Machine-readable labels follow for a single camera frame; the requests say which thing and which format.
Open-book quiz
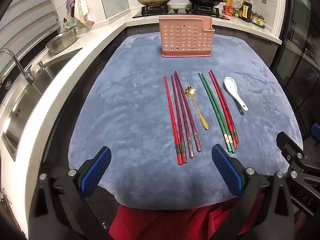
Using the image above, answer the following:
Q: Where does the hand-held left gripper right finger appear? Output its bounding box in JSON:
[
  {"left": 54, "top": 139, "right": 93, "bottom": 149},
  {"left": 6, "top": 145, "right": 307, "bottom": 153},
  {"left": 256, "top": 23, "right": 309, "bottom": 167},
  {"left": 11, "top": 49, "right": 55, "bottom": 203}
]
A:
[{"left": 212, "top": 144, "right": 300, "bottom": 240}]

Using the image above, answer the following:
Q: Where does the pink perforated utensil holder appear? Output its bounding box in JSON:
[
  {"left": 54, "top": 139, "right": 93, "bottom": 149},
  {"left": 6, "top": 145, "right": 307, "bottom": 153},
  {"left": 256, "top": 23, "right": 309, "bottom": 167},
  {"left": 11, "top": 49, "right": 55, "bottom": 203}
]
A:
[{"left": 159, "top": 15, "right": 215, "bottom": 58}]

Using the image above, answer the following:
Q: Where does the pinkish red chopstick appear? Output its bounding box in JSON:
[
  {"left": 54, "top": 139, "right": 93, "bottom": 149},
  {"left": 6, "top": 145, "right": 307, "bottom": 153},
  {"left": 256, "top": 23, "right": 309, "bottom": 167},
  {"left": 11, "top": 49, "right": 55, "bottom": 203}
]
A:
[
  {"left": 208, "top": 72, "right": 238, "bottom": 148},
  {"left": 210, "top": 69, "right": 240, "bottom": 144}
]

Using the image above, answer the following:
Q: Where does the white ceramic soup spoon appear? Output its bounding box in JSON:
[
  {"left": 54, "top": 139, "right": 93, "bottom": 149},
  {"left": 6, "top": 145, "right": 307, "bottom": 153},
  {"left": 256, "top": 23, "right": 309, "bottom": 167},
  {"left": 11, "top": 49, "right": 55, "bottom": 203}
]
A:
[{"left": 224, "top": 77, "right": 249, "bottom": 112}]

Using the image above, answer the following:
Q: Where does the black gas stove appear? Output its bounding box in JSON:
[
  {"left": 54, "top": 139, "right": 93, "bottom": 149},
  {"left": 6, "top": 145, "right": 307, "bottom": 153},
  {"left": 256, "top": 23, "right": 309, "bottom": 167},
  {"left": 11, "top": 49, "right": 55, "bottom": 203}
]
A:
[{"left": 132, "top": 5, "right": 230, "bottom": 20}]

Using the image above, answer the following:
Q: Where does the bright red chopstick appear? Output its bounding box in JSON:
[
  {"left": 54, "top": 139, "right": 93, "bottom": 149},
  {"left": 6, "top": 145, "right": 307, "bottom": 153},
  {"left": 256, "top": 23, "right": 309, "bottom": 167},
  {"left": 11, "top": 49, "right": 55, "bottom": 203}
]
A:
[{"left": 164, "top": 76, "right": 183, "bottom": 165}]

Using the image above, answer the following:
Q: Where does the dark soy sauce bottle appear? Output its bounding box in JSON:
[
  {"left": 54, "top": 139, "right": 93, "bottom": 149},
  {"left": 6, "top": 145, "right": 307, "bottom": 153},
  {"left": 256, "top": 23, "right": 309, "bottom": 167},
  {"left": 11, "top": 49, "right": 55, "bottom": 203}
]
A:
[{"left": 240, "top": 1, "right": 253, "bottom": 22}]

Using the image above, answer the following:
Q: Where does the blue plush blanket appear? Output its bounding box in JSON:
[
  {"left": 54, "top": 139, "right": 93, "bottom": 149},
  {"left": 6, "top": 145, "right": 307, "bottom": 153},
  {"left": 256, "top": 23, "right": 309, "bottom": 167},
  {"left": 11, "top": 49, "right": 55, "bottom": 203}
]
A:
[{"left": 67, "top": 32, "right": 304, "bottom": 210}]

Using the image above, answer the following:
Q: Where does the person's red clothing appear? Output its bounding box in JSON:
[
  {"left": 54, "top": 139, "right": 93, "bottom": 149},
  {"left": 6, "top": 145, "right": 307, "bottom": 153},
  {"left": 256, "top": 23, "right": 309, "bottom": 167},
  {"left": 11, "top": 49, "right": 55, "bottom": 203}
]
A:
[{"left": 109, "top": 195, "right": 265, "bottom": 240}]

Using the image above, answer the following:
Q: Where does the window blind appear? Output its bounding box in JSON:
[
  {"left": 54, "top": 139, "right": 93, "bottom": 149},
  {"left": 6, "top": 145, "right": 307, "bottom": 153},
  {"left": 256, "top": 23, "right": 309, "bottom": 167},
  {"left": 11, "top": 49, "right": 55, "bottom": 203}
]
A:
[{"left": 0, "top": 0, "right": 59, "bottom": 53}]

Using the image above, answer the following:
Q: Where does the stainless steel sink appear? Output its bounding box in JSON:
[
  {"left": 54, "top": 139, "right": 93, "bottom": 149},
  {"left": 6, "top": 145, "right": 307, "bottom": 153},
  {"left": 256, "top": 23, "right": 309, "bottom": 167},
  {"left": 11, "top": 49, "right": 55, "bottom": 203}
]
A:
[{"left": 0, "top": 47, "right": 83, "bottom": 162}]

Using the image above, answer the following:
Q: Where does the white hanging towel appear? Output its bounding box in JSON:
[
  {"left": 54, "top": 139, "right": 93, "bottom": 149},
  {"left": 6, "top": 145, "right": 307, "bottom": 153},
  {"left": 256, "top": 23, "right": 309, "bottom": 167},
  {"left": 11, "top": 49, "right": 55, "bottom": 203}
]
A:
[{"left": 74, "top": 0, "right": 95, "bottom": 28}]

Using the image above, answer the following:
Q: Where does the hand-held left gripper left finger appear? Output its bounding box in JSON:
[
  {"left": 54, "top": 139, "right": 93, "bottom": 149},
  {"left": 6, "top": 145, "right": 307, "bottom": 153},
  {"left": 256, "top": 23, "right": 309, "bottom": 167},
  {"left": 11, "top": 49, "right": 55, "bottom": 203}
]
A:
[{"left": 29, "top": 146, "right": 112, "bottom": 240}]

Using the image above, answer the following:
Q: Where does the metal colander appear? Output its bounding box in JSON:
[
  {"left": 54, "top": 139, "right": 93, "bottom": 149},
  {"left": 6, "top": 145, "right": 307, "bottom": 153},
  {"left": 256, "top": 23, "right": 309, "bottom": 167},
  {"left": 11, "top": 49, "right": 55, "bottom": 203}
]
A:
[{"left": 45, "top": 25, "right": 78, "bottom": 55}]

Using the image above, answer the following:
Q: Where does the gold flower-shaped spoon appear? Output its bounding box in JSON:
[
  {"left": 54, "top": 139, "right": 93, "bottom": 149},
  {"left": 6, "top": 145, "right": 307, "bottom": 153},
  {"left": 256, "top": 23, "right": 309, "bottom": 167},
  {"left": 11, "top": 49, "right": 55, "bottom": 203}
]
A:
[{"left": 184, "top": 86, "right": 209, "bottom": 130}]

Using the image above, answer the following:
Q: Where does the chrome faucet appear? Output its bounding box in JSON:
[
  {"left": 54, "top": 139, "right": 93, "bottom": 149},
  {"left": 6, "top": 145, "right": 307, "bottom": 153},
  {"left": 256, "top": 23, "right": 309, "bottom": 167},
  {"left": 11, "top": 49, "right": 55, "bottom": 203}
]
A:
[{"left": 0, "top": 49, "right": 35, "bottom": 85}]

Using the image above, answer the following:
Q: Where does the dark purple chopstick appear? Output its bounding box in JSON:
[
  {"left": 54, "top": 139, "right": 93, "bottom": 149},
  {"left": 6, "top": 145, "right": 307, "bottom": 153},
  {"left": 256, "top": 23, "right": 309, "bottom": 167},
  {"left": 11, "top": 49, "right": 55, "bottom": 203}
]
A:
[
  {"left": 174, "top": 72, "right": 195, "bottom": 158},
  {"left": 175, "top": 71, "right": 202, "bottom": 152},
  {"left": 171, "top": 75, "right": 188, "bottom": 163}
]

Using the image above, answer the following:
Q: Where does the dark glass door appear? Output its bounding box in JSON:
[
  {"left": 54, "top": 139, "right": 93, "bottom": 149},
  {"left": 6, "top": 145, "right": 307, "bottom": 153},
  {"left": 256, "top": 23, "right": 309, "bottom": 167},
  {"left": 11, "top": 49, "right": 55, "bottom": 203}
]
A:
[{"left": 270, "top": 0, "right": 320, "bottom": 135}]

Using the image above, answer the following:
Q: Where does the small condiment jars set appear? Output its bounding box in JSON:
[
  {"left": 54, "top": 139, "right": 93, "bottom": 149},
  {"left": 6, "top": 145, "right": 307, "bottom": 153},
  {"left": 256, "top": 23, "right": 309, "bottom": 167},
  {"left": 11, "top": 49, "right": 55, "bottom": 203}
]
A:
[{"left": 251, "top": 11, "right": 265, "bottom": 28}]

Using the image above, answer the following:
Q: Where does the white kitchen counter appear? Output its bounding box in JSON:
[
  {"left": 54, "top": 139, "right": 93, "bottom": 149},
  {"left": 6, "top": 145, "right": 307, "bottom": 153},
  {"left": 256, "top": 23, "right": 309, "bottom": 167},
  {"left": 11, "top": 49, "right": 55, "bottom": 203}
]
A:
[{"left": 0, "top": 5, "right": 283, "bottom": 205}]

